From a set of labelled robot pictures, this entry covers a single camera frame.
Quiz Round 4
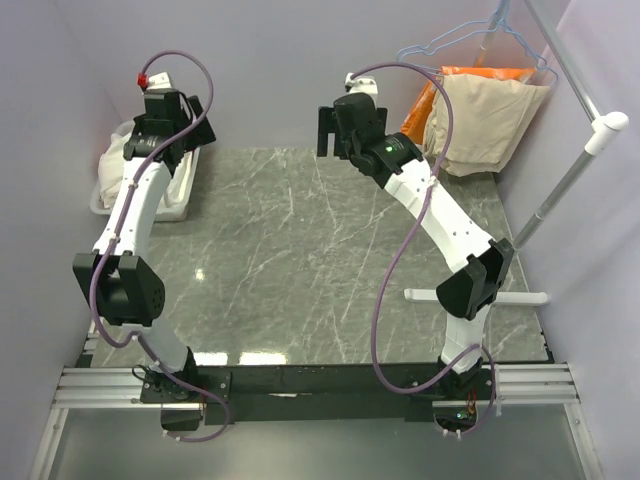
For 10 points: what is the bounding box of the white floral print t-shirt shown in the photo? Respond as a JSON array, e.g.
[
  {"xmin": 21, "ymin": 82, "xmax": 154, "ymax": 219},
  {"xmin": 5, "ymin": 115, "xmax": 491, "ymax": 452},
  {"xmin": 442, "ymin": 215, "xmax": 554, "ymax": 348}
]
[{"xmin": 96, "ymin": 133, "xmax": 197, "ymax": 211}]

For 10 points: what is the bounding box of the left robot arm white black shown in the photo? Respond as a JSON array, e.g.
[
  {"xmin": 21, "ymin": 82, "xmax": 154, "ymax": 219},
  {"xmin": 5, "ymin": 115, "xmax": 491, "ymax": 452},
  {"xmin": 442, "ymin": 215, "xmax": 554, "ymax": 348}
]
[{"xmin": 72, "ymin": 88, "xmax": 216, "ymax": 402}]

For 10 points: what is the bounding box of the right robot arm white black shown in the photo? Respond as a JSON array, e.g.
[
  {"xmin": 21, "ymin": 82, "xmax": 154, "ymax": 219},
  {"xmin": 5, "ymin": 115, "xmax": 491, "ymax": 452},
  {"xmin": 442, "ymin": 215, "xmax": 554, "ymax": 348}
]
[{"xmin": 316, "ymin": 93, "xmax": 514, "ymax": 399}]

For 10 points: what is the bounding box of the orange hanging garment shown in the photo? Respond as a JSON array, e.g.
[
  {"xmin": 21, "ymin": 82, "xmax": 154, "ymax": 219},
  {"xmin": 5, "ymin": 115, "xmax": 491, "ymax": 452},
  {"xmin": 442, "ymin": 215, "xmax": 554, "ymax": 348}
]
[{"xmin": 401, "ymin": 66, "xmax": 536, "ymax": 145}]

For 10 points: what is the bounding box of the white plastic laundry basket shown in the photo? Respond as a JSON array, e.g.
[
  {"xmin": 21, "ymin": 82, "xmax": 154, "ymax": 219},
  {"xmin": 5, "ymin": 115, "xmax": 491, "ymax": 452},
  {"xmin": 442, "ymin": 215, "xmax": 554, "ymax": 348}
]
[{"xmin": 89, "ymin": 124, "xmax": 202, "ymax": 222}]

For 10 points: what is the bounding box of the beige hanging garment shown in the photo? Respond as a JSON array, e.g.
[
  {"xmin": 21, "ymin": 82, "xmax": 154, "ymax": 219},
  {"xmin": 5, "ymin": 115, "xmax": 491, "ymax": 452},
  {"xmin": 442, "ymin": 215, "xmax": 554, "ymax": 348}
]
[{"xmin": 423, "ymin": 74, "xmax": 551, "ymax": 177}]

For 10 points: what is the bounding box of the silver white clothes rack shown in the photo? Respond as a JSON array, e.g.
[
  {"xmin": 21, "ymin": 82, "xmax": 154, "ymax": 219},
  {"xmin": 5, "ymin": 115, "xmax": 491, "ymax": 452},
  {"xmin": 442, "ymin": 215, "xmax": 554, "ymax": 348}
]
[{"xmin": 403, "ymin": 0, "xmax": 630, "ymax": 307}]

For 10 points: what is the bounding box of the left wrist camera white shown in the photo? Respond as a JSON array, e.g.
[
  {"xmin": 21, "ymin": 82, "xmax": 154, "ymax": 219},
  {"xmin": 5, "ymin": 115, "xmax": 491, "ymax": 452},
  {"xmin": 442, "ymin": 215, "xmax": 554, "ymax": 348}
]
[{"xmin": 137, "ymin": 72, "xmax": 173, "ymax": 92}]

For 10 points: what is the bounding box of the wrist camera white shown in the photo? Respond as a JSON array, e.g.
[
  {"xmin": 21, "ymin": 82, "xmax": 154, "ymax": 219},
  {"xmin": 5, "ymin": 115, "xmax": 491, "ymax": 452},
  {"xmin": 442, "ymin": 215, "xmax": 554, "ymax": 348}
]
[
  {"xmin": 137, "ymin": 72, "xmax": 173, "ymax": 92},
  {"xmin": 344, "ymin": 72, "xmax": 378, "ymax": 99}
]

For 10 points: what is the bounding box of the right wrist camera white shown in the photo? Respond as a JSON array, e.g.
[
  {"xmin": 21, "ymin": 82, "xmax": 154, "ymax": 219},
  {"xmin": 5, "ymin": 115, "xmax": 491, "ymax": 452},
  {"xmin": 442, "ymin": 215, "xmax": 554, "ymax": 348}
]
[{"xmin": 344, "ymin": 72, "xmax": 378, "ymax": 99}]

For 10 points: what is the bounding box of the blue wire hanger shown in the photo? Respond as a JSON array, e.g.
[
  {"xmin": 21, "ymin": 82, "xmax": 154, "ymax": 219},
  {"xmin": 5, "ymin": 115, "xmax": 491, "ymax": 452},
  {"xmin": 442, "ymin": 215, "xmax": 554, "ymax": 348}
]
[
  {"xmin": 395, "ymin": 0, "xmax": 510, "ymax": 67},
  {"xmin": 497, "ymin": 13, "xmax": 559, "ymax": 87}
]

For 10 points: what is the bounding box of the aluminium black mounting rail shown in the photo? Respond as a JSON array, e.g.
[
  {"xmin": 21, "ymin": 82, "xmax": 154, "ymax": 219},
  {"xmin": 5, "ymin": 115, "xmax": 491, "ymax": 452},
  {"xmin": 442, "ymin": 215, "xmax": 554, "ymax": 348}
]
[{"xmin": 52, "ymin": 362, "xmax": 579, "ymax": 433}]

